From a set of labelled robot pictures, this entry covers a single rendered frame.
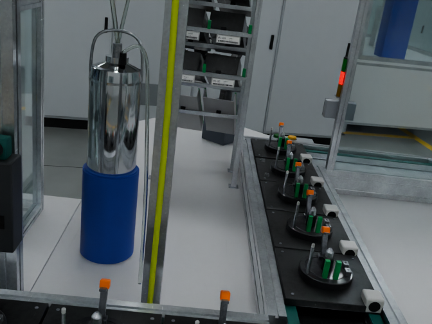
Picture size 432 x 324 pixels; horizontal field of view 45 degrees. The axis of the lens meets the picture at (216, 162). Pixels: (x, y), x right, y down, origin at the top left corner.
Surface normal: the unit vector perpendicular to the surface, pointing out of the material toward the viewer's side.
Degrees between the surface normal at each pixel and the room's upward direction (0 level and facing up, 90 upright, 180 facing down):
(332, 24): 90
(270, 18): 90
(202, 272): 0
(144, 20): 90
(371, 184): 90
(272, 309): 0
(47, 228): 0
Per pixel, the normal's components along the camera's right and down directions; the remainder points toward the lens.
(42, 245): 0.12, -0.93
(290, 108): 0.14, 0.36
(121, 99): 0.43, 0.36
